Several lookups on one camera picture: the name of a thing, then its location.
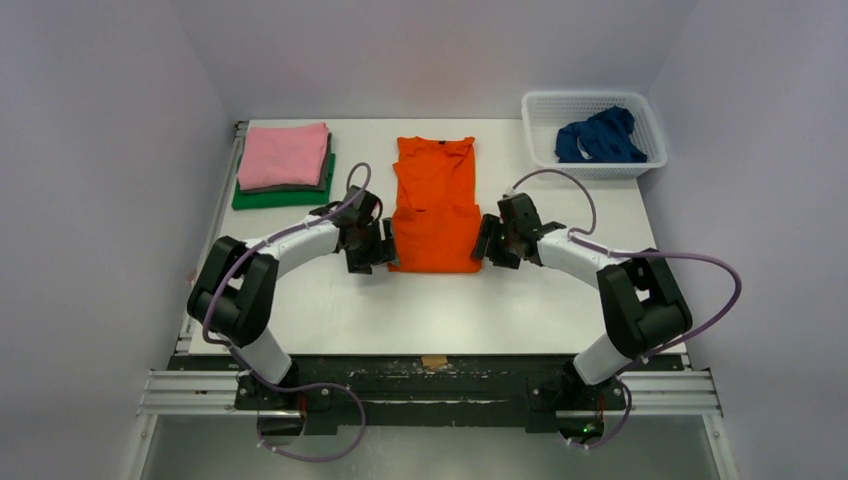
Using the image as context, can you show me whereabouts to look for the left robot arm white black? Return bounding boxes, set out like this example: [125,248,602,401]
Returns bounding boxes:
[186,186,397,411]

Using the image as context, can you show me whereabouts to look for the blue t shirt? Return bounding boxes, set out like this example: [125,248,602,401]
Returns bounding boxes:
[554,106,648,164]

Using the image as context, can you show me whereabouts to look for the folded green t shirt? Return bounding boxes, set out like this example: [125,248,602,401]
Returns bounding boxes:
[231,153,336,211]

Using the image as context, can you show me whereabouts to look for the aluminium frame rail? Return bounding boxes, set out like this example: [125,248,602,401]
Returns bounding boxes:
[140,368,721,418]

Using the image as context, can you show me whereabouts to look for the white plastic basket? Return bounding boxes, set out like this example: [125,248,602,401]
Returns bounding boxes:
[521,90,667,180]

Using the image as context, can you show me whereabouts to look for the folded pink t shirt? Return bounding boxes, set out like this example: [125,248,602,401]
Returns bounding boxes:
[237,122,331,191]

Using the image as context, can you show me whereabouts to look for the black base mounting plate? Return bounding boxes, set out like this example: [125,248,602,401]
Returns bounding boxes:
[165,353,687,437]

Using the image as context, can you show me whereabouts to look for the brown tape piece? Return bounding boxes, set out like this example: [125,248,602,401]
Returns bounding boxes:
[421,355,449,370]

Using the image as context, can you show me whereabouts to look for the orange t shirt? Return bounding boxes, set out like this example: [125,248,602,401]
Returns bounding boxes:
[389,137,482,274]

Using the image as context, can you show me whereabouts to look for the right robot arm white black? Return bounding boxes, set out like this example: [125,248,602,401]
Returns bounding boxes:
[471,193,693,406]

